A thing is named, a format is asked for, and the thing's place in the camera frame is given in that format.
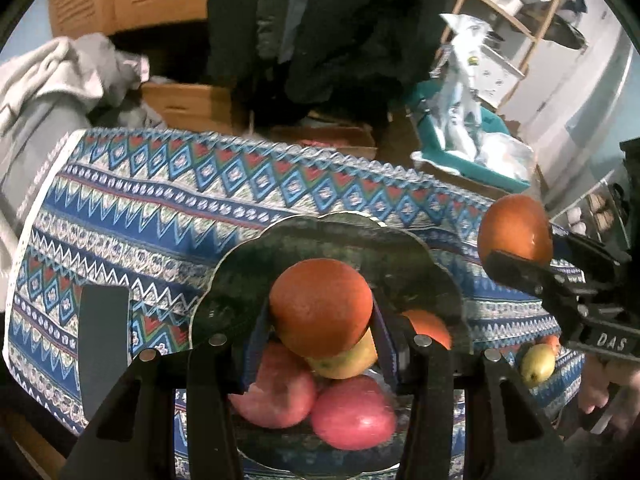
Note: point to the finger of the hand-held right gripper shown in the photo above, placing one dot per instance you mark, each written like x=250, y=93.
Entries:
x=525, y=275
x=590, y=257

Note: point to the dark green scalloped plate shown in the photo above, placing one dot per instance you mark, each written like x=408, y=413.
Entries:
x=320, y=240

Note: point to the pile of grey clothes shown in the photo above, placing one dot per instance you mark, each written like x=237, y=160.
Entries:
x=45, y=90

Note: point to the dark bowl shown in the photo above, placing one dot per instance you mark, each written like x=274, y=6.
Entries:
x=565, y=27

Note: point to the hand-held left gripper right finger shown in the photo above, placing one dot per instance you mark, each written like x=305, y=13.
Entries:
x=382, y=345

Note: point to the dark grey flat rectangle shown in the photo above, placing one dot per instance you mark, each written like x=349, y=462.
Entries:
x=105, y=345

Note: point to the blue patterned tablecloth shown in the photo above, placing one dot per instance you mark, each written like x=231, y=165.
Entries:
x=150, y=210

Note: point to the teal plastic bin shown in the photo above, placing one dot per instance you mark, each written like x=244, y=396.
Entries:
x=435, y=130

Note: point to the person's right hand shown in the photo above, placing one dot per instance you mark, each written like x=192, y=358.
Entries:
x=597, y=390

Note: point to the egg tray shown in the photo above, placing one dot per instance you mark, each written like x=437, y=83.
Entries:
x=597, y=212

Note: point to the red apple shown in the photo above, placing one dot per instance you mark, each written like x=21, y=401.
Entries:
x=352, y=417
x=277, y=390

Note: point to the clear plastic bag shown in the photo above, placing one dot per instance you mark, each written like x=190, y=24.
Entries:
x=507, y=155

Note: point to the small yellow pear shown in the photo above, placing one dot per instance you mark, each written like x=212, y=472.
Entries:
x=537, y=366

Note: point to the white printed plastic bag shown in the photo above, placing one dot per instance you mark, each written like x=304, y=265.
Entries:
x=462, y=85

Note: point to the orange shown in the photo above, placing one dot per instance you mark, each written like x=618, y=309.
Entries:
x=515, y=225
x=430, y=327
x=553, y=344
x=320, y=302

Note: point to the wooden drawer box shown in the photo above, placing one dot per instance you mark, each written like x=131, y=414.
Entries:
x=195, y=107

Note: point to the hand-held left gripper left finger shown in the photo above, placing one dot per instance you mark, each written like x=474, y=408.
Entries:
x=255, y=345

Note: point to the wooden shelf rack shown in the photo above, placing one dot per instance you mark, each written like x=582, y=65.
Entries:
x=537, y=25

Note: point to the white box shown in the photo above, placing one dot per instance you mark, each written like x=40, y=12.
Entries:
x=497, y=77

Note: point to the large yellow-green pear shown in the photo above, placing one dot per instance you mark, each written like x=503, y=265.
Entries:
x=345, y=362

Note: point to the dark hanging jacket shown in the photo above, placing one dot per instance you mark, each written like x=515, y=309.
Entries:
x=340, y=25

